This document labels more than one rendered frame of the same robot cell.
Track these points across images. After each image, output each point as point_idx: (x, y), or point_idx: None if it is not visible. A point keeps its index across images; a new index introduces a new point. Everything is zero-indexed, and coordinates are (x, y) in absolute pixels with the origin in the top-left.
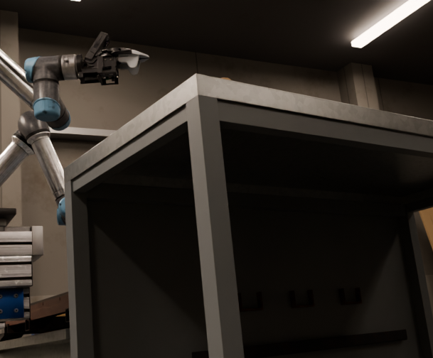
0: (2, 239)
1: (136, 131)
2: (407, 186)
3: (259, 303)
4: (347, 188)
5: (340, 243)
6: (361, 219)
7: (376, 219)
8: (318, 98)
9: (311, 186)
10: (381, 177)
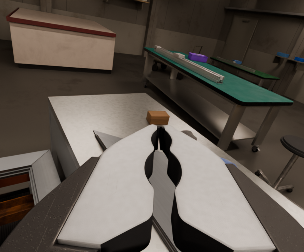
0: None
1: None
2: (79, 105)
3: None
4: (75, 128)
5: (65, 167)
6: (59, 136)
7: (55, 128)
8: (295, 205)
9: (83, 150)
10: (107, 124)
